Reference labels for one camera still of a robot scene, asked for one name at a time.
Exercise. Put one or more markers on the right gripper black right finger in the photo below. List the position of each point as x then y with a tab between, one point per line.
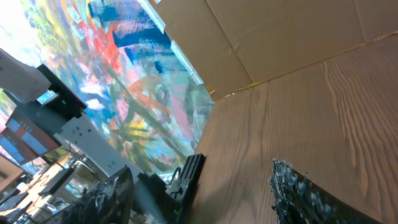
299	200

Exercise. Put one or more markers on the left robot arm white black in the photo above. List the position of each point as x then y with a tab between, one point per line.
40	95

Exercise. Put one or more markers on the brown cardboard panel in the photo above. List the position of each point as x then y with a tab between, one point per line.
236	43

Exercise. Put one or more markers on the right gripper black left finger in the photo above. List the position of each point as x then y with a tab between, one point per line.
109	202

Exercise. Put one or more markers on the colourful painted backdrop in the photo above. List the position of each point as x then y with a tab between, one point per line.
117	58

